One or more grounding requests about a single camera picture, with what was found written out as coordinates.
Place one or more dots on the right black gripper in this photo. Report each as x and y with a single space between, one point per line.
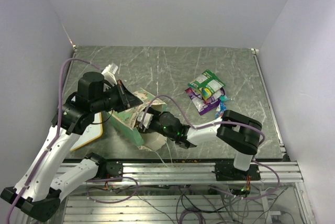
158 115

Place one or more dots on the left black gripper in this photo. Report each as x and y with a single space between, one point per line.
125 96

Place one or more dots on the green white paper bag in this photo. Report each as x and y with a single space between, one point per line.
133 124

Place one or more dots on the purple snack packet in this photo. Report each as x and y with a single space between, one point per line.
204 106

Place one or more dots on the blue red snack packet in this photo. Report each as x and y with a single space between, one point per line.
220 110

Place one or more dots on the teal snack packet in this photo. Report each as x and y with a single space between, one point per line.
224 98

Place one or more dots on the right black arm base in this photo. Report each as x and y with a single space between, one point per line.
225 171

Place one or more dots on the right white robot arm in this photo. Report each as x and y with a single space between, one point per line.
240 132

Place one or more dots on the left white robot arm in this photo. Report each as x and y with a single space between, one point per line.
39 193

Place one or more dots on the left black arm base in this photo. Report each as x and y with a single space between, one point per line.
109 169

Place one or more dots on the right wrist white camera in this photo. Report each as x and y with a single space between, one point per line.
144 120

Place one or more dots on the wrist white camera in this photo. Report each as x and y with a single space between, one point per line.
109 73
144 120

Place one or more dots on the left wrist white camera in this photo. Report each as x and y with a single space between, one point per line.
109 73

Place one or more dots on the small whiteboard orange frame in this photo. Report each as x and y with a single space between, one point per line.
91 133

